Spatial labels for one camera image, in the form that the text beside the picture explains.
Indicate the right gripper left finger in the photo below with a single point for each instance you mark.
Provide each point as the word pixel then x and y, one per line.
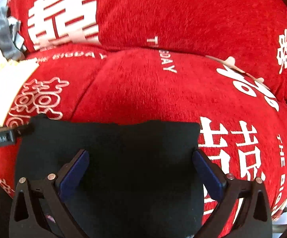
pixel 27 218

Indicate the grey crumpled cloth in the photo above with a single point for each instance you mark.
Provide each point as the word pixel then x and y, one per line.
pixel 11 42

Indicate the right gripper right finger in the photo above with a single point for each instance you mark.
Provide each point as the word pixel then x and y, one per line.
pixel 254 218

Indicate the red printed sofa cover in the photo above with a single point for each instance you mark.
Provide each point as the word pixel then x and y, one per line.
pixel 219 63

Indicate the black grey patterned pants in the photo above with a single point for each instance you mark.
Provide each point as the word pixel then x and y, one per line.
pixel 140 181

